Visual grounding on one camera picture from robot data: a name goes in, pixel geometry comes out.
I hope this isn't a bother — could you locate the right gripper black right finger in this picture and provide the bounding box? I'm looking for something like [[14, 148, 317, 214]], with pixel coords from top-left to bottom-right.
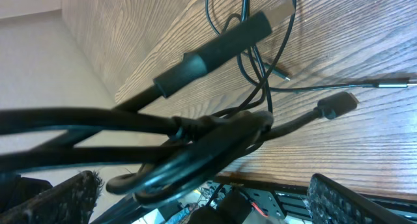
[[306, 173, 411, 224]]

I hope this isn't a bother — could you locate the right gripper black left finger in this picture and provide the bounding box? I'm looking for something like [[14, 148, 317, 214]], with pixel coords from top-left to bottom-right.
[[1, 171, 103, 224]]

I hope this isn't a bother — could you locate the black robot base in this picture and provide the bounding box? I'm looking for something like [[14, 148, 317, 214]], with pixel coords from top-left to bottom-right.
[[91, 175, 417, 224]]

